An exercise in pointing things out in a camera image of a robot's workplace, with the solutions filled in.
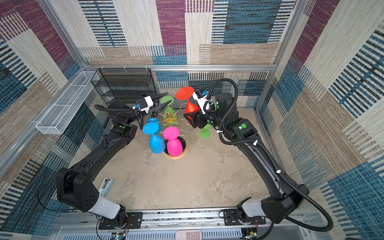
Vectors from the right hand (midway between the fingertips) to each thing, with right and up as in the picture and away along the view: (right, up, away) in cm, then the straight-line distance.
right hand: (191, 113), depth 66 cm
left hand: (-9, +8, -5) cm, 13 cm away
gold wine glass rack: (-11, -3, +12) cm, 16 cm away
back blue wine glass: (-20, -2, +19) cm, 28 cm away
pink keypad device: (-1, -55, +3) cm, 55 cm away
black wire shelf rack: (-52, +27, +54) cm, 80 cm away
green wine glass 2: (-11, +1, +9) cm, 14 cm away
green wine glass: (+9, -10, +39) cm, 42 cm away
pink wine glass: (-8, -15, +8) cm, 19 cm away
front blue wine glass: (-18, -14, +11) cm, 25 cm away
